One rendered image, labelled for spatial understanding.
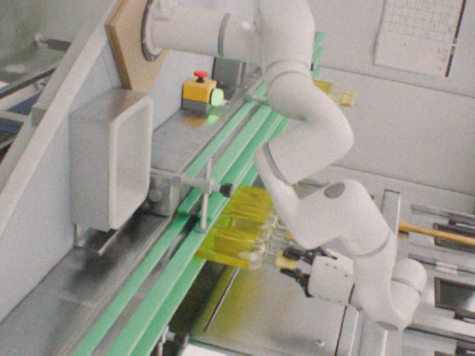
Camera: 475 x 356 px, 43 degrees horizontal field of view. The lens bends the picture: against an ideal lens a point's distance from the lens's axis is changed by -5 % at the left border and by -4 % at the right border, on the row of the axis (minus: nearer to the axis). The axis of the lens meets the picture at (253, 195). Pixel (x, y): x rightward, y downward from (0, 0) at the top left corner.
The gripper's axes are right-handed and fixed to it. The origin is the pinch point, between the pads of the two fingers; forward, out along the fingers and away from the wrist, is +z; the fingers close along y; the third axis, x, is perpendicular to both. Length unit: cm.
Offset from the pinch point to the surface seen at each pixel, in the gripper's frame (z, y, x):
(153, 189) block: 28.6, 12.1, 11.7
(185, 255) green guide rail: 15.8, 4.4, 17.9
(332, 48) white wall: 203, -93, -561
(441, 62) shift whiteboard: 82, -84, -591
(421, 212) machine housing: -13, -17, -77
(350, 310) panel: -13.5, -11.8, -7.5
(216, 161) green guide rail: 24.9, 13.4, -7.1
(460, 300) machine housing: -35, -17, -36
